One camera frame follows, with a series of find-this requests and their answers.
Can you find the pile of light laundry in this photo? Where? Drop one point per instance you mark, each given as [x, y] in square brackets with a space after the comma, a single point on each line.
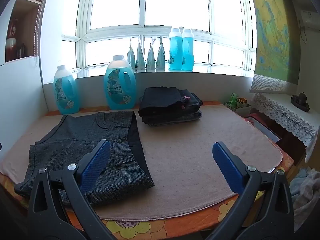
[306, 192]

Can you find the landscape painting scroll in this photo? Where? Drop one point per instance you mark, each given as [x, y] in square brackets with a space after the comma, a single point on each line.
[271, 37]

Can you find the red vase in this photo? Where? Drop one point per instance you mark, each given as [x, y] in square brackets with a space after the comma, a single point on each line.
[12, 40]

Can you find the large blue detergent bottle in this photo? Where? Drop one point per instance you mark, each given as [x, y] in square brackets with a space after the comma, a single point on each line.
[120, 85]

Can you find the beige towel mat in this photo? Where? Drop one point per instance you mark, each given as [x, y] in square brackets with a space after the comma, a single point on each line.
[190, 155]

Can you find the dark teapot ornament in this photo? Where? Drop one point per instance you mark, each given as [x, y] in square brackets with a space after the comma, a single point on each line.
[300, 101]

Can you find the green tea box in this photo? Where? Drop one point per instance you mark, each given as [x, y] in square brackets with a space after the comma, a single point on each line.
[233, 99]

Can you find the round tea tin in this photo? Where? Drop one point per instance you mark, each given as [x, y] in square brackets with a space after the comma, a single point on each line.
[242, 102]

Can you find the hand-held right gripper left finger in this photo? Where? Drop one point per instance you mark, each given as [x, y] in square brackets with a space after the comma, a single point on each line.
[96, 164]

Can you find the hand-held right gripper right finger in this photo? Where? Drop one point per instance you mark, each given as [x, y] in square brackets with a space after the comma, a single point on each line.
[226, 163]

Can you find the white lace table cover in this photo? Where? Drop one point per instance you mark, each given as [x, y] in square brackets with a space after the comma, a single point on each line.
[285, 112]

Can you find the window frame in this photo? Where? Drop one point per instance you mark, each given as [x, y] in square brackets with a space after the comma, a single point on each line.
[150, 27]

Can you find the wooden shelf cabinet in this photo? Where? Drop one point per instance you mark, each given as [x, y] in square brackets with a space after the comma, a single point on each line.
[21, 22]

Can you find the tall blue detergent bottle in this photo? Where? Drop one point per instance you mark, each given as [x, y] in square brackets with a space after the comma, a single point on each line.
[188, 52]
[175, 51]

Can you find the small blue detergent bottle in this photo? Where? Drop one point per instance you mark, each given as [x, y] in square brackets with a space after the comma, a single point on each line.
[64, 91]

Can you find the grey tweed pants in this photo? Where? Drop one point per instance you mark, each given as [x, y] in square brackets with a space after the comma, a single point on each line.
[82, 142]

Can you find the stack of folded dark clothes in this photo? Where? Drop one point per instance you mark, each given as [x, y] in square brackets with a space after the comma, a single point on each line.
[165, 105]

